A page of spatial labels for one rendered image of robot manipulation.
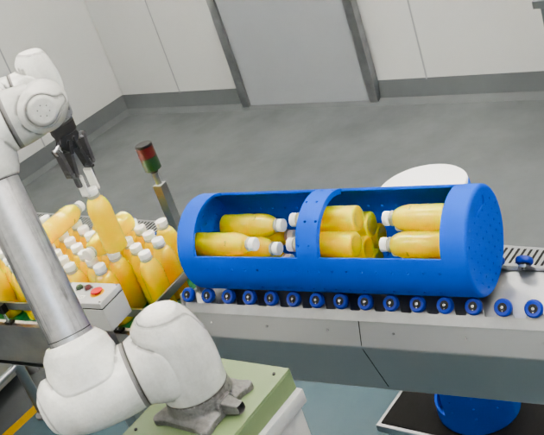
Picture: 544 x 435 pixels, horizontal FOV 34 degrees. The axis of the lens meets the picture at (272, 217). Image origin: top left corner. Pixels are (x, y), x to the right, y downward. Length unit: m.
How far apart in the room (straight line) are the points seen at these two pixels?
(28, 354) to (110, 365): 1.28
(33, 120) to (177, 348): 0.57
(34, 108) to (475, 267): 1.09
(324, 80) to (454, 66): 1.02
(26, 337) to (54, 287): 1.21
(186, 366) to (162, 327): 0.10
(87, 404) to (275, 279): 0.72
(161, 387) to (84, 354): 0.18
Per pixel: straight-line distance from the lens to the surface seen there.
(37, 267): 1.97
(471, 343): 2.33
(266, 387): 2.07
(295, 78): 6.64
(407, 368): 2.50
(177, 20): 7.18
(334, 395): 3.70
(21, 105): 1.95
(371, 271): 2.28
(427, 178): 2.78
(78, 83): 7.71
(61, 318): 1.98
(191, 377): 1.98
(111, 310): 2.64
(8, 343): 3.27
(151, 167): 3.16
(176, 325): 1.94
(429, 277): 2.23
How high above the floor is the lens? 2.27
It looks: 26 degrees down
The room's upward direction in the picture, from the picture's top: 19 degrees counter-clockwise
